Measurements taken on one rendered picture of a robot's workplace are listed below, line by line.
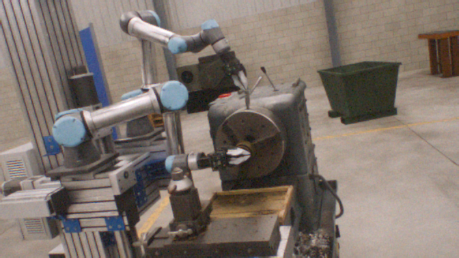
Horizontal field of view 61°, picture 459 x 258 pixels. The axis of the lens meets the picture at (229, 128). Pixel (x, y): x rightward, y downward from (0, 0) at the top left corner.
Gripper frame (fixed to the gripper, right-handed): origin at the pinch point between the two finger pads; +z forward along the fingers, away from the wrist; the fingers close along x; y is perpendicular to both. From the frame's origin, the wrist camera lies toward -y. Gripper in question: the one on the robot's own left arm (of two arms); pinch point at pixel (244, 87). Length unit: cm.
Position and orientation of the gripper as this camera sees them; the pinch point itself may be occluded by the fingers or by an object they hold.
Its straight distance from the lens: 188.1
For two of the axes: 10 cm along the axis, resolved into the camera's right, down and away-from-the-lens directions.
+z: 4.9, 8.7, 0.8
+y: -2.7, 2.4, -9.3
